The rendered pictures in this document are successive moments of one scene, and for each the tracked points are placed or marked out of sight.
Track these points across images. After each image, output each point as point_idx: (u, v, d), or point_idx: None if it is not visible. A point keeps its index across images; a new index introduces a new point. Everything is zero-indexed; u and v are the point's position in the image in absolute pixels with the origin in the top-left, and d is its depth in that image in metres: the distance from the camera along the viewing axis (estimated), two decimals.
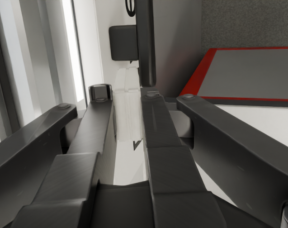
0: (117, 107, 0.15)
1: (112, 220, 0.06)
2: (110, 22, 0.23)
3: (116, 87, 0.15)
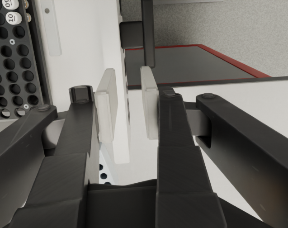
0: (99, 109, 0.15)
1: (112, 220, 0.06)
2: (119, 19, 0.29)
3: (99, 88, 0.15)
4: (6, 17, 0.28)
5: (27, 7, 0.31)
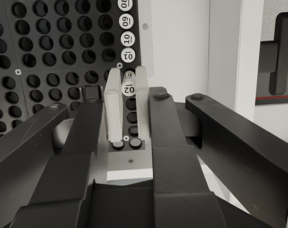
0: (109, 108, 0.15)
1: (112, 220, 0.06)
2: None
3: (108, 87, 0.15)
4: (121, 38, 0.23)
5: None
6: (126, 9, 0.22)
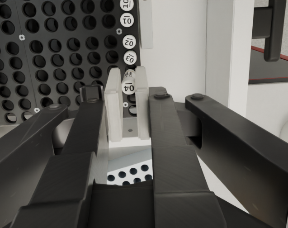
0: (109, 108, 0.15)
1: (112, 220, 0.06)
2: None
3: (108, 87, 0.15)
4: (120, 2, 0.24)
5: None
6: None
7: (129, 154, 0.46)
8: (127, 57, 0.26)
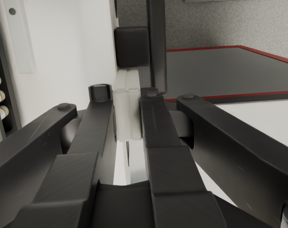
0: (117, 107, 0.15)
1: (112, 220, 0.06)
2: (113, 24, 0.19)
3: (116, 87, 0.15)
4: None
5: None
6: None
7: (137, 180, 0.40)
8: None
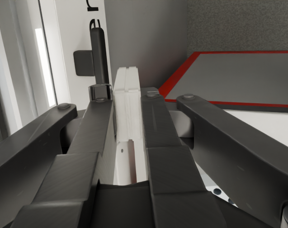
0: (117, 107, 0.15)
1: (112, 220, 0.06)
2: (75, 48, 0.30)
3: (116, 87, 0.15)
4: None
5: None
6: None
7: None
8: None
